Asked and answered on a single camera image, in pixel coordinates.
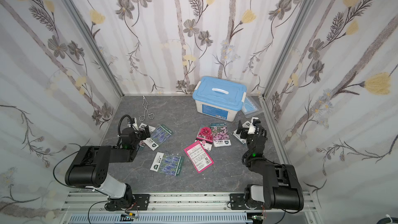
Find purple flower seed packet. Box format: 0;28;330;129
138;123;155;148

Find pink phlox seed packet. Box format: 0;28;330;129
210;123;231;147

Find lavender seed packet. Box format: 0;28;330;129
144;124;173;150
150;152;184;176

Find hollyhock pink flower packet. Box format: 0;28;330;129
195;125;214;151

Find pink back seed packet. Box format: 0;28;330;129
184;141;214;173

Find white cosmos seed packet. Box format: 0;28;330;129
232;121;251;145

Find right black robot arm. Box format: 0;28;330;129
236;118;304;214

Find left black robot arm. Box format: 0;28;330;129
65;115;150;212

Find clear bag of masks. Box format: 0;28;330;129
241;96;263;118

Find metal scissor tongs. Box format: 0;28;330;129
139;96;155;122

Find blue lid storage box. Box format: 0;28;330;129
192;76;247;122

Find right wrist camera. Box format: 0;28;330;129
248;117;262;135

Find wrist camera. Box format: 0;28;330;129
129;118;138;129
248;117;262;135

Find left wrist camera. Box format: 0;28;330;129
129;118;138;129

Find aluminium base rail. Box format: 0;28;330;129
56;192;322;224

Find white slotted cable duct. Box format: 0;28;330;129
67;213;253;224

